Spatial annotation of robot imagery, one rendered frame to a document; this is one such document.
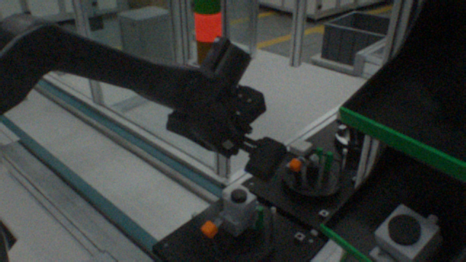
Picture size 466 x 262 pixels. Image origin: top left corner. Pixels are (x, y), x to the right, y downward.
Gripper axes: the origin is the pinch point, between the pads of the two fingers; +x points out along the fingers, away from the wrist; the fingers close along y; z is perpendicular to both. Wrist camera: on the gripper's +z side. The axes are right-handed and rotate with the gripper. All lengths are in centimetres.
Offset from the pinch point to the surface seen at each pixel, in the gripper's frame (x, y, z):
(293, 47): 84, 63, 68
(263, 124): 58, 38, 22
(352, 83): 92, 33, 63
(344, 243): -8.2, -23.6, -5.1
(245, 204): 6.2, -2.0, -7.0
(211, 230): 2.7, -1.1, -13.7
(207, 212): 16.7, 10.6, -12.4
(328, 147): 41.6, 5.4, 18.6
